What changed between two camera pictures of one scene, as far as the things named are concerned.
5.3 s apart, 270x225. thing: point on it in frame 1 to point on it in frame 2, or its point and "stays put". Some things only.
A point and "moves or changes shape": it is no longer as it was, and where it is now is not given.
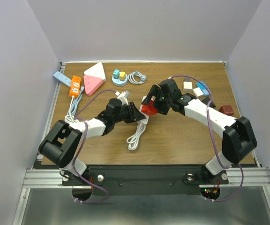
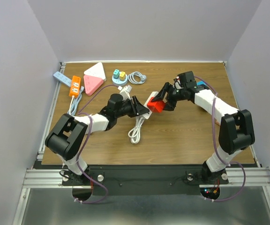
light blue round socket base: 118,82 stays put
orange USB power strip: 75,86 stays put
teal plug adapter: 116,73 stays put
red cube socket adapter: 149,109 moves or changes shape
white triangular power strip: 96,70 stays put
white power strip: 123,96 moves or changes shape
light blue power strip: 63,78 stays put
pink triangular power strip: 92,84 stays put
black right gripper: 154,91 to 171,105
